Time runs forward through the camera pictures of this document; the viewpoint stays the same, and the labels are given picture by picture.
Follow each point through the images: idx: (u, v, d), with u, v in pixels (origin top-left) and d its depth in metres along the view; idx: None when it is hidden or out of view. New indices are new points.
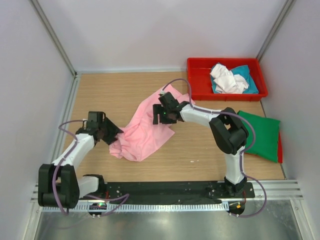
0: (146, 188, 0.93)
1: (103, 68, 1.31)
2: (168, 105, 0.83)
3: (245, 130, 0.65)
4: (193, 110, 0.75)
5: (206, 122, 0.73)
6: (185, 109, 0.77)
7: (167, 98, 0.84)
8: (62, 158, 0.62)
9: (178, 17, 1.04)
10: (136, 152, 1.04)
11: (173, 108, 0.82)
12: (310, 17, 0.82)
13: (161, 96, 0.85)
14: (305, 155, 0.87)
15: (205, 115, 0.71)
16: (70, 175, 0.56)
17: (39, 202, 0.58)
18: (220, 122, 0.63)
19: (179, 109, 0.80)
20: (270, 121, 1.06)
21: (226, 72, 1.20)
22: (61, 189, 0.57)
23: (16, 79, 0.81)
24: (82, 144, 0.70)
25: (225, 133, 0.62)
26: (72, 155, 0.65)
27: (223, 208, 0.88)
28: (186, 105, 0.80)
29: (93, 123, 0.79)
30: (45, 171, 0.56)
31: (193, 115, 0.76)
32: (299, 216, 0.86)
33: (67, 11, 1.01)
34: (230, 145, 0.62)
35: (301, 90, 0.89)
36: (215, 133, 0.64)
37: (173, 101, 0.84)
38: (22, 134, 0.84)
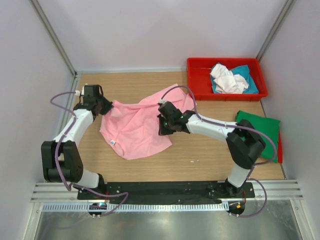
0: (147, 188, 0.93)
1: (103, 68, 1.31)
2: (169, 116, 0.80)
3: (262, 142, 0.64)
4: (201, 121, 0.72)
5: (219, 137, 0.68)
6: (193, 122, 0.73)
7: (168, 108, 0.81)
8: (63, 134, 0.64)
9: (178, 17, 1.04)
10: (127, 151, 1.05)
11: (176, 119, 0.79)
12: (310, 17, 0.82)
13: (161, 107, 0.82)
14: (305, 155, 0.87)
15: (219, 129, 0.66)
16: (73, 150, 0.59)
17: (45, 177, 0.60)
18: (238, 137, 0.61)
19: (184, 121, 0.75)
20: (270, 121, 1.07)
21: (226, 72, 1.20)
22: (66, 164, 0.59)
23: (15, 79, 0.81)
24: (81, 120, 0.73)
25: (244, 149, 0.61)
26: (72, 132, 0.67)
27: (223, 208, 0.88)
28: (191, 115, 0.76)
29: (90, 98, 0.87)
30: (48, 148, 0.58)
31: (203, 129, 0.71)
32: (299, 216, 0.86)
33: (67, 11, 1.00)
34: (249, 160, 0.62)
35: (301, 89, 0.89)
36: (233, 149, 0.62)
37: (175, 112, 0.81)
38: (22, 134, 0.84)
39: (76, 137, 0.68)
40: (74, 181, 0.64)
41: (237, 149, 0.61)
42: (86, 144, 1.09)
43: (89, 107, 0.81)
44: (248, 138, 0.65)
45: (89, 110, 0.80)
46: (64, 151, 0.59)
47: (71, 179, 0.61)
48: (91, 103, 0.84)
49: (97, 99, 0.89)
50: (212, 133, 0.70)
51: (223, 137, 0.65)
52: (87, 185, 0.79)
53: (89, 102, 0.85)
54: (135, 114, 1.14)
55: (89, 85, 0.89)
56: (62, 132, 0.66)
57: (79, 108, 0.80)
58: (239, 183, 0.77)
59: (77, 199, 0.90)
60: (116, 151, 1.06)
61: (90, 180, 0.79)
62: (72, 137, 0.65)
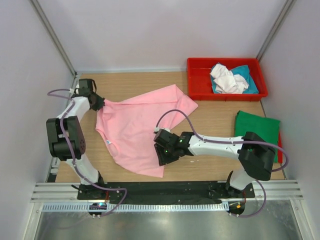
0: (146, 189, 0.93)
1: (103, 68, 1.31)
2: (168, 143, 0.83)
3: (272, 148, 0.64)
4: (204, 142, 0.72)
5: (227, 154, 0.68)
6: (196, 145, 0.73)
7: (164, 135, 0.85)
8: (65, 112, 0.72)
9: (178, 17, 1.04)
10: (119, 154, 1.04)
11: (175, 144, 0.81)
12: (310, 17, 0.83)
13: (158, 137, 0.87)
14: (305, 155, 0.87)
15: (226, 147, 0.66)
16: (76, 121, 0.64)
17: (51, 152, 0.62)
18: (250, 153, 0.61)
19: (184, 144, 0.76)
20: (270, 122, 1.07)
21: (226, 72, 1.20)
22: (70, 135, 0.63)
23: (16, 79, 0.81)
24: (79, 103, 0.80)
25: (258, 163, 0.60)
26: (73, 111, 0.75)
27: (223, 208, 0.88)
28: (190, 137, 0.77)
29: (85, 90, 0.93)
30: (53, 123, 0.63)
31: (208, 150, 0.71)
32: (299, 216, 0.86)
33: (67, 11, 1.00)
34: (266, 171, 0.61)
35: (301, 89, 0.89)
36: (247, 166, 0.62)
37: (171, 137, 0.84)
38: (22, 134, 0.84)
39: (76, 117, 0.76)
40: (80, 155, 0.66)
41: (253, 165, 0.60)
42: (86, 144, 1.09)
43: (85, 95, 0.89)
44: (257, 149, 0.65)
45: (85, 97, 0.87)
46: (68, 123, 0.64)
47: (76, 150, 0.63)
48: (85, 94, 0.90)
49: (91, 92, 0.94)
50: (218, 152, 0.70)
51: (232, 154, 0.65)
52: (87, 178, 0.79)
53: (84, 93, 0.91)
54: (133, 117, 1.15)
55: (83, 79, 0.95)
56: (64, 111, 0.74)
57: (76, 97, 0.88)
58: (242, 186, 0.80)
59: (77, 199, 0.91)
60: (109, 152, 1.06)
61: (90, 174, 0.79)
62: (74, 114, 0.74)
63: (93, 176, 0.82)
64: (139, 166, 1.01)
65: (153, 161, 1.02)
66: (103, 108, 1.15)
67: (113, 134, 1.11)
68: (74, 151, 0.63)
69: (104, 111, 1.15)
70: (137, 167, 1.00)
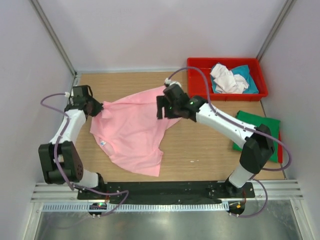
0: (146, 189, 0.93)
1: (103, 68, 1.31)
2: (176, 100, 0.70)
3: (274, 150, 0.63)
4: (216, 115, 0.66)
5: (232, 137, 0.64)
6: (206, 115, 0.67)
7: (176, 91, 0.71)
8: (59, 136, 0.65)
9: (178, 17, 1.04)
10: (115, 153, 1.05)
11: (184, 105, 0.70)
12: (310, 17, 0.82)
13: (167, 90, 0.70)
14: (305, 155, 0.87)
15: (236, 130, 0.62)
16: (71, 150, 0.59)
17: (46, 180, 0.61)
18: (256, 144, 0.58)
19: (195, 110, 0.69)
20: (271, 121, 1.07)
21: (226, 72, 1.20)
22: (65, 164, 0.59)
23: (16, 79, 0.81)
24: (74, 119, 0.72)
25: (257, 156, 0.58)
26: (68, 132, 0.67)
27: (223, 208, 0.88)
28: (204, 104, 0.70)
29: (80, 98, 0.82)
30: (45, 150, 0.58)
31: (215, 123, 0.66)
32: (299, 216, 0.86)
33: (67, 11, 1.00)
34: (259, 166, 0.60)
35: (301, 89, 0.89)
36: (246, 154, 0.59)
37: (182, 96, 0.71)
38: (22, 134, 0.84)
39: (72, 138, 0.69)
40: (78, 181, 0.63)
41: (253, 156, 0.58)
42: (86, 144, 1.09)
43: (80, 107, 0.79)
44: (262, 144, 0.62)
45: (81, 109, 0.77)
46: (62, 151, 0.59)
47: (73, 178, 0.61)
48: (81, 104, 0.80)
49: (87, 99, 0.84)
50: (225, 131, 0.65)
51: (239, 139, 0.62)
52: (88, 185, 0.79)
53: (80, 102, 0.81)
54: (128, 116, 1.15)
55: (78, 86, 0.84)
56: (57, 133, 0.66)
57: (70, 109, 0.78)
58: (239, 183, 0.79)
59: (77, 199, 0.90)
60: (105, 153, 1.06)
61: (90, 179, 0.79)
62: (69, 137, 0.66)
63: (94, 179, 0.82)
64: (136, 165, 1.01)
65: (149, 160, 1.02)
66: (102, 112, 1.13)
67: (108, 134, 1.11)
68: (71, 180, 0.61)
69: (101, 115, 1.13)
70: (133, 166, 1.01)
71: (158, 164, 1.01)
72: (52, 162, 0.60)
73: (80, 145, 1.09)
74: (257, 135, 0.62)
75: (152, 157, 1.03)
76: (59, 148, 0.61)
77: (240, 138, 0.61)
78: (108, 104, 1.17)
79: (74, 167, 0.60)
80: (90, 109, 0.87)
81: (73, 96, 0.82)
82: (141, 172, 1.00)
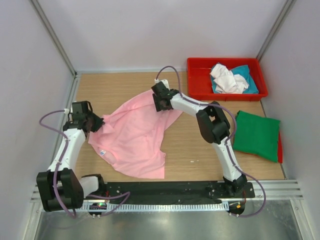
0: (146, 189, 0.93)
1: (103, 68, 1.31)
2: (159, 93, 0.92)
3: (227, 123, 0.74)
4: (182, 99, 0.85)
5: (194, 113, 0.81)
6: (176, 100, 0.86)
7: (159, 87, 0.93)
8: (58, 163, 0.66)
9: (178, 17, 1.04)
10: (117, 162, 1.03)
11: (164, 96, 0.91)
12: (310, 17, 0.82)
13: (154, 86, 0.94)
14: (305, 155, 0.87)
15: (193, 106, 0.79)
16: (70, 180, 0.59)
17: (45, 207, 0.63)
18: (206, 114, 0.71)
19: (170, 98, 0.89)
20: (270, 121, 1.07)
21: (226, 72, 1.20)
22: (65, 193, 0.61)
23: (16, 79, 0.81)
24: (73, 141, 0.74)
25: (209, 124, 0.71)
26: (67, 157, 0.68)
27: (223, 208, 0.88)
28: (176, 94, 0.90)
29: (79, 115, 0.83)
30: (44, 180, 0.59)
31: (182, 106, 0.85)
32: (299, 216, 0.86)
33: (67, 11, 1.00)
34: (214, 136, 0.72)
35: (301, 89, 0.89)
36: (201, 124, 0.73)
37: (164, 90, 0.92)
38: (22, 134, 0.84)
39: (72, 162, 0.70)
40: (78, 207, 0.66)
41: (204, 123, 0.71)
42: (86, 144, 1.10)
43: (80, 125, 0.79)
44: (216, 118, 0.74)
45: (80, 128, 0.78)
46: (61, 180, 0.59)
47: (72, 206, 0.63)
48: (80, 121, 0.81)
49: (86, 115, 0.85)
50: (188, 109, 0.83)
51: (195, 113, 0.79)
52: (89, 192, 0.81)
53: (79, 120, 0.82)
54: (125, 121, 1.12)
55: (77, 102, 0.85)
56: (56, 160, 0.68)
57: (69, 128, 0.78)
58: (230, 175, 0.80)
59: None
60: (107, 162, 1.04)
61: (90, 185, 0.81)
62: (68, 164, 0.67)
63: (93, 184, 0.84)
64: (139, 169, 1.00)
65: (152, 163, 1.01)
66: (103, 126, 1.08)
67: (107, 142, 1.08)
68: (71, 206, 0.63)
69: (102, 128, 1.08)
70: (137, 172, 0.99)
71: (163, 166, 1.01)
72: (51, 191, 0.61)
73: None
74: (212, 111, 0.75)
75: (155, 159, 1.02)
76: (58, 176, 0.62)
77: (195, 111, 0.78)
78: (107, 116, 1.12)
79: (74, 197, 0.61)
80: (89, 124, 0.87)
81: (73, 113, 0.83)
82: (144, 175, 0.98)
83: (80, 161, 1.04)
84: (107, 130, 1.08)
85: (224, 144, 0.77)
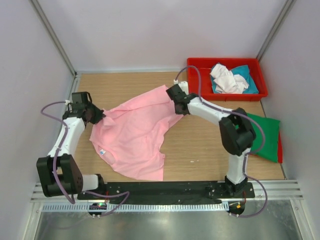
0: (145, 189, 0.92)
1: (103, 68, 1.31)
2: (175, 97, 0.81)
3: (254, 133, 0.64)
4: (201, 104, 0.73)
5: (215, 121, 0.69)
6: (194, 104, 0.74)
7: (175, 90, 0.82)
8: (58, 148, 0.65)
9: (178, 17, 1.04)
10: (116, 162, 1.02)
11: (180, 100, 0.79)
12: (310, 17, 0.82)
13: (168, 89, 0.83)
14: (304, 155, 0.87)
15: (215, 113, 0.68)
16: (70, 164, 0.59)
17: (45, 193, 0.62)
18: (227, 123, 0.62)
19: (186, 102, 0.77)
20: (270, 121, 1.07)
21: (226, 72, 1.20)
22: (65, 178, 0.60)
23: (15, 79, 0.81)
24: (73, 129, 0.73)
25: (232, 133, 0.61)
26: (66, 144, 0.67)
27: (223, 208, 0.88)
28: (194, 97, 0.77)
29: (79, 105, 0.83)
30: (44, 164, 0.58)
31: (202, 112, 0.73)
32: (299, 216, 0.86)
33: (67, 11, 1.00)
34: (238, 147, 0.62)
35: (301, 90, 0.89)
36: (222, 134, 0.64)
37: (180, 94, 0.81)
38: (22, 134, 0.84)
39: (71, 149, 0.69)
40: (77, 193, 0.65)
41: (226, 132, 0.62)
42: (86, 144, 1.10)
43: (79, 114, 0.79)
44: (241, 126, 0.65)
45: (80, 117, 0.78)
46: (61, 165, 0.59)
47: (72, 192, 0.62)
48: (80, 110, 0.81)
49: (86, 105, 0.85)
50: (208, 116, 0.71)
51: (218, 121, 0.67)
52: (88, 189, 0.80)
53: (78, 108, 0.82)
54: (127, 122, 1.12)
55: (77, 92, 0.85)
56: (56, 145, 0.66)
57: (68, 116, 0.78)
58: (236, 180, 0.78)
59: (77, 199, 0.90)
60: (106, 162, 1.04)
61: (90, 182, 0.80)
62: (67, 149, 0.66)
63: (93, 181, 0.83)
64: (139, 170, 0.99)
65: (152, 164, 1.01)
66: (103, 119, 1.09)
67: (107, 141, 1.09)
68: (70, 192, 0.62)
69: (103, 122, 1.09)
70: (136, 174, 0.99)
71: (162, 167, 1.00)
72: (51, 177, 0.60)
73: (80, 145, 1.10)
74: (237, 120, 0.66)
75: (154, 161, 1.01)
76: (58, 161, 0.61)
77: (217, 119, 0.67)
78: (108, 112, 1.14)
79: (74, 181, 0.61)
80: (89, 114, 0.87)
81: (72, 103, 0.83)
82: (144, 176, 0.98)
83: (80, 161, 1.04)
84: (107, 123, 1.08)
85: (244, 155, 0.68)
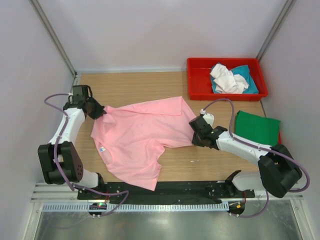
0: (142, 189, 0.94)
1: (104, 68, 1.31)
2: (200, 130, 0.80)
3: (299, 171, 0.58)
4: (232, 140, 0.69)
5: (251, 159, 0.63)
6: (224, 139, 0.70)
7: (199, 123, 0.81)
8: (59, 136, 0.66)
9: (178, 17, 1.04)
10: (112, 163, 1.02)
11: (206, 134, 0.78)
12: (310, 17, 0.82)
13: (192, 121, 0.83)
14: (304, 154, 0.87)
15: (251, 150, 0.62)
16: (70, 150, 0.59)
17: (46, 180, 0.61)
18: (271, 162, 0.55)
19: (214, 137, 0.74)
20: (270, 121, 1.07)
21: (226, 72, 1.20)
22: (65, 164, 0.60)
23: (16, 79, 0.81)
24: (73, 118, 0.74)
25: (277, 175, 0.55)
26: (67, 132, 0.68)
27: (223, 208, 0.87)
28: (222, 132, 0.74)
29: (79, 97, 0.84)
30: (45, 151, 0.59)
31: (233, 148, 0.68)
32: (299, 216, 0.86)
33: (67, 11, 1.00)
34: (282, 188, 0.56)
35: (301, 89, 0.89)
36: (263, 174, 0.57)
37: (205, 126, 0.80)
38: (22, 134, 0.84)
39: (71, 137, 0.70)
40: (78, 181, 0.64)
41: (269, 174, 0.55)
42: (86, 144, 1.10)
43: (79, 105, 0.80)
44: (282, 164, 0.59)
45: (80, 108, 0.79)
46: (62, 152, 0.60)
47: (73, 179, 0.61)
48: (80, 101, 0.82)
49: (86, 98, 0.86)
50: (241, 153, 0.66)
51: (255, 159, 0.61)
52: (88, 186, 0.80)
53: (79, 100, 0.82)
54: (132, 125, 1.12)
55: (78, 85, 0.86)
56: (57, 133, 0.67)
57: (69, 108, 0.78)
58: (242, 187, 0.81)
59: (77, 199, 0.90)
60: (103, 161, 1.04)
61: (91, 180, 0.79)
62: (68, 137, 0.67)
63: (94, 179, 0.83)
64: (133, 176, 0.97)
65: (146, 172, 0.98)
66: (104, 115, 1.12)
67: (108, 140, 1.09)
68: (71, 179, 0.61)
69: (104, 118, 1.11)
70: (129, 178, 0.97)
71: (156, 177, 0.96)
72: (52, 164, 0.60)
73: (80, 145, 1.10)
74: (277, 157, 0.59)
75: (150, 169, 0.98)
76: (59, 149, 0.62)
77: (254, 157, 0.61)
78: (111, 108, 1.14)
79: (74, 168, 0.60)
80: (89, 108, 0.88)
81: (73, 95, 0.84)
82: (136, 183, 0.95)
83: None
84: (107, 120, 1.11)
85: None
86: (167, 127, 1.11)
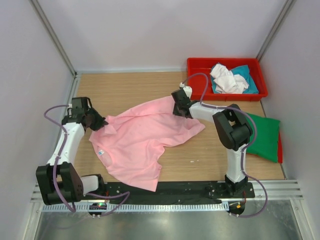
0: (141, 189, 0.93)
1: (104, 68, 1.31)
2: (179, 101, 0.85)
3: (249, 127, 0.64)
4: (201, 106, 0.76)
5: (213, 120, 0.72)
6: (194, 106, 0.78)
7: (180, 95, 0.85)
8: (57, 156, 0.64)
9: (178, 17, 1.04)
10: (112, 164, 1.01)
11: (183, 105, 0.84)
12: (310, 17, 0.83)
13: (174, 92, 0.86)
14: (305, 155, 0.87)
15: (211, 110, 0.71)
16: (70, 173, 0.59)
17: (45, 201, 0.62)
18: (223, 116, 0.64)
19: (188, 106, 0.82)
20: (271, 121, 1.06)
21: (226, 72, 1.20)
22: (65, 186, 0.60)
23: (16, 79, 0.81)
24: (72, 134, 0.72)
25: (226, 126, 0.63)
26: (66, 151, 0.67)
27: (223, 208, 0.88)
28: (196, 102, 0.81)
29: (79, 110, 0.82)
30: (44, 173, 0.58)
31: (201, 113, 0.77)
32: (299, 216, 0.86)
33: (67, 11, 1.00)
34: (230, 138, 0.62)
35: (300, 89, 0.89)
36: (217, 126, 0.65)
37: (185, 99, 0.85)
38: (22, 134, 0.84)
39: (71, 156, 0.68)
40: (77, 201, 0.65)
41: (220, 126, 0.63)
42: (86, 144, 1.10)
43: (79, 117, 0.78)
44: (236, 122, 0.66)
45: (80, 121, 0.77)
46: (61, 174, 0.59)
47: (72, 200, 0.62)
48: (80, 113, 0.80)
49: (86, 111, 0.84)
50: (207, 116, 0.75)
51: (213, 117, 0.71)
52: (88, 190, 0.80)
53: (78, 113, 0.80)
54: (131, 126, 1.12)
55: (78, 98, 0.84)
56: (56, 153, 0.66)
57: (68, 122, 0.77)
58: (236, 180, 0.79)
59: None
60: (103, 163, 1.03)
61: (89, 182, 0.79)
62: (67, 157, 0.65)
63: (93, 183, 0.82)
64: (133, 176, 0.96)
65: (147, 173, 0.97)
66: (105, 127, 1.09)
67: (107, 142, 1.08)
68: (71, 201, 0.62)
69: (105, 130, 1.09)
70: (130, 179, 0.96)
71: (157, 178, 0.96)
72: (51, 185, 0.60)
73: (80, 145, 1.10)
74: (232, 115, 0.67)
75: (150, 170, 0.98)
76: (58, 169, 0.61)
77: None
78: (112, 118, 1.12)
79: (74, 190, 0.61)
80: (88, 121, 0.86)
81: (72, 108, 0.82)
82: (137, 184, 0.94)
83: (81, 161, 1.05)
84: (108, 130, 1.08)
85: (241, 150, 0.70)
86: (167, 127, 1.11)
